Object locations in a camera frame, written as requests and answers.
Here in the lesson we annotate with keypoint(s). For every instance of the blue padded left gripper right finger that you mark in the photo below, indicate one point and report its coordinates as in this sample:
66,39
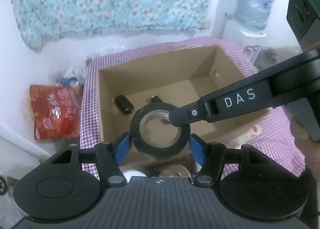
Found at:
210,156

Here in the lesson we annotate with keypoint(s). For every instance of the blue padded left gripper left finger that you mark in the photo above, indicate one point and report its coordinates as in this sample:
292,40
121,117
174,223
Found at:
109,156

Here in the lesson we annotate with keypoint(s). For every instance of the black tape roll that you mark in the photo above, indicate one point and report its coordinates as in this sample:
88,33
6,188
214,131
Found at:
154,135

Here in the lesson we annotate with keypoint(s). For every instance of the small black cylinder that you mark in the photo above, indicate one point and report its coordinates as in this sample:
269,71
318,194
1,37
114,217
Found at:
124,105

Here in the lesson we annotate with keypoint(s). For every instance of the green black marker pen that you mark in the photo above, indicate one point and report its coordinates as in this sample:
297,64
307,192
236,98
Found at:
154,99

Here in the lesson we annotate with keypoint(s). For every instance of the person's right hand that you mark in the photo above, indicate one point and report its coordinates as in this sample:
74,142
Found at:
307,147

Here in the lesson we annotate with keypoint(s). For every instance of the purple checkered tablecloth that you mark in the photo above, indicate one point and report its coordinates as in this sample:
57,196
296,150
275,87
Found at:
271,135

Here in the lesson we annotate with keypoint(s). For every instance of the white water dispenser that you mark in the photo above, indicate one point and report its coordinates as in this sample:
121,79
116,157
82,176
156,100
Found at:
249,41

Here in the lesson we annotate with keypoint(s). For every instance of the red plastic bag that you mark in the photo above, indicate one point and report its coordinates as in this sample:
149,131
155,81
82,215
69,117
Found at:
55,111

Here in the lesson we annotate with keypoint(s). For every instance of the brown cardboard box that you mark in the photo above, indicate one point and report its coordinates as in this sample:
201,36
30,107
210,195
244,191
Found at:
178,77

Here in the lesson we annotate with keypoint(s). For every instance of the blue water jug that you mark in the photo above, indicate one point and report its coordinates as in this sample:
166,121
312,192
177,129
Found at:
253,14

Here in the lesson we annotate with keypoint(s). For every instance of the teal floral curtain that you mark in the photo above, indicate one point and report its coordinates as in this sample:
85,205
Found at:
44,21

